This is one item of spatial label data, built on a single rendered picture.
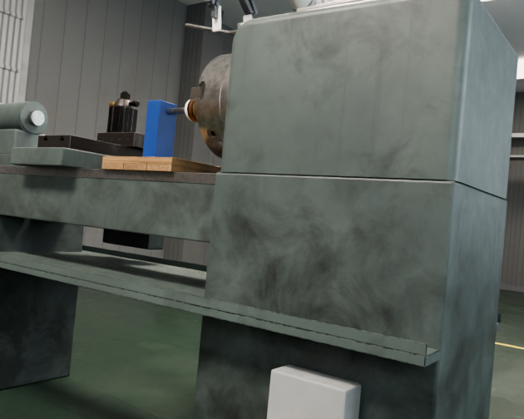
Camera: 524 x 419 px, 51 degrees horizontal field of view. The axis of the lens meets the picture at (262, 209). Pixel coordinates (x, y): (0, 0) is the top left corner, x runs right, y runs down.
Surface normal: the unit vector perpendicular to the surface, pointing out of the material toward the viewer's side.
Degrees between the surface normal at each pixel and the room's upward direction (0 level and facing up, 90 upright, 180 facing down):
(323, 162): 90
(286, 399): 90
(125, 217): 90
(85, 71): 90
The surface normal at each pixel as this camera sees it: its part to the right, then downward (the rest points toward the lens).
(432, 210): -0.57, -0.07
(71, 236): 0.81, 0.07
